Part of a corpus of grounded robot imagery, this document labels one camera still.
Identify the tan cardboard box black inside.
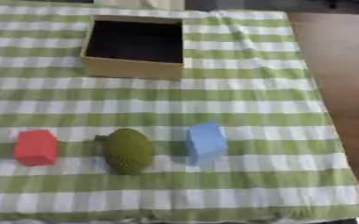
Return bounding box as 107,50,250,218
78,14,186,81

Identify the red block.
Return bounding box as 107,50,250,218
12,129,60,167

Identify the light blue block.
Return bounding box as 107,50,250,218
186,120,229,166

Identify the green spiky toy fruit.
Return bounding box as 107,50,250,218
94,128,155,176

